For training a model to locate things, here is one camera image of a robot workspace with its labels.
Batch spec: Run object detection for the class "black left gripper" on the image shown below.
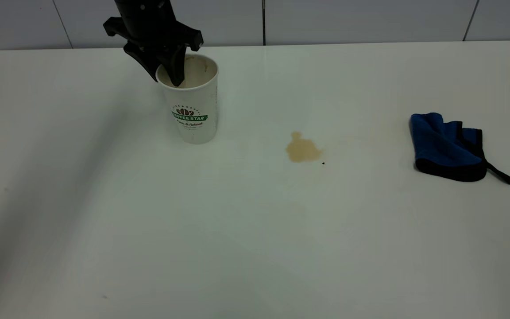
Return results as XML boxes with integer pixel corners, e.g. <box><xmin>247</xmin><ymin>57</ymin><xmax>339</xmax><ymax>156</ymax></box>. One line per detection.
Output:
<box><xmin>103</xmin><ymin>0</ymin><xmax>204</xmax><ymax>88</ymax></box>

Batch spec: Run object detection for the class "white paper coffee cup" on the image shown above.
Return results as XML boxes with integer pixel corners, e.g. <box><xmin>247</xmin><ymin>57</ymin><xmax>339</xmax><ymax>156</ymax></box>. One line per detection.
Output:
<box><xmin>156</xmin><ymin>54</ymin><xmax>219</xmax><ymax>145</ymax></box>

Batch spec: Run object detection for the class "blue black-edged cloth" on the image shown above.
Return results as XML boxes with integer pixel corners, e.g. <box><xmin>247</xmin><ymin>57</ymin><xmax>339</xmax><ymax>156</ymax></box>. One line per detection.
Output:
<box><xmin>410</xmin><ymin>113</ymin><xmax>510</xmax><ymax>185</ymax></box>

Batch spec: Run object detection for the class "brown coffee spill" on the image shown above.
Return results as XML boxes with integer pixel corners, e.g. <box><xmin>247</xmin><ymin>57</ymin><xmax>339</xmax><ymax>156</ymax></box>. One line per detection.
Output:
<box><xmin>286</xmin><ymin>132</ymin><xmax>323</xmax><ymax>163</ymax></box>

